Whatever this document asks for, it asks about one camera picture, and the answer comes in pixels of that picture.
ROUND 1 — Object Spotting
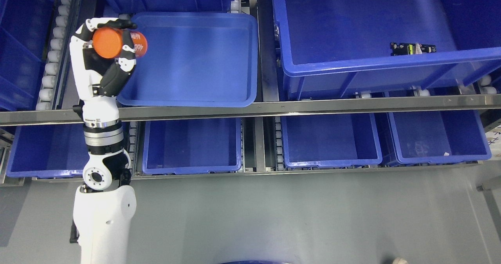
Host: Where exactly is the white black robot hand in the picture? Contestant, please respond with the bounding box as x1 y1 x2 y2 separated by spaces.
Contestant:
68 18 137 128

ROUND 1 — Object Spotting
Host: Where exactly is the orange cylindrical capacitor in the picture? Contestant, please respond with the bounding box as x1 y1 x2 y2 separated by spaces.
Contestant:
92 27 148 59

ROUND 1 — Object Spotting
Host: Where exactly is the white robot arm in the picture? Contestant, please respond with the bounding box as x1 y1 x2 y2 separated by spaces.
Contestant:
70 120 137 264

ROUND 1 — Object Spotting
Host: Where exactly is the white roller conveyor strip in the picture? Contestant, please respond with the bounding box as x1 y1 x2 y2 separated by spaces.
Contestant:
35 0 73 111

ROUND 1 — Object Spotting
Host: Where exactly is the blue bin lower left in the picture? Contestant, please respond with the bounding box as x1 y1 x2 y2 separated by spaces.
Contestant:
6 123 89 178

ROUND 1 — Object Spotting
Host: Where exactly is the shallow blue plastic tray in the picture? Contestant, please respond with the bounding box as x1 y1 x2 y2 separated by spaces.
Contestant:
117 12 258 108

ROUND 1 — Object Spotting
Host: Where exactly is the blue bin lower centre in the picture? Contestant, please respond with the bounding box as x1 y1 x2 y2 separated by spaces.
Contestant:
142 118 243 175

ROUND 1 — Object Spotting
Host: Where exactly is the blue bin far left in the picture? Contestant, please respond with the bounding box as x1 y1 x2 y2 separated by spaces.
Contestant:
0 0 55 112

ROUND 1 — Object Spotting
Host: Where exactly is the large blue bin right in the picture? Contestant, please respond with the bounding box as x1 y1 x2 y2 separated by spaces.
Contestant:
272 0 501 100

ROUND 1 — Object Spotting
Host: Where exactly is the small black circuit board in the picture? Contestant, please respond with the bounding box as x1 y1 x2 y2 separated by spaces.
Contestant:
390 42 437 56

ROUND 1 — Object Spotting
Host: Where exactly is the blue bin lower right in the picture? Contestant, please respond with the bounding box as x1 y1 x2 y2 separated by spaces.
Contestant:
375 110 492 166

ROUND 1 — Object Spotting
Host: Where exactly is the white shoe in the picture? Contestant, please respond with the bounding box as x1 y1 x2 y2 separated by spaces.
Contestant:
391 257 409 264

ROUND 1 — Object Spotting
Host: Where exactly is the steel shelf front rail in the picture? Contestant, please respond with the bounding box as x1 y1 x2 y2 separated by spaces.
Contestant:
0 94 501 127

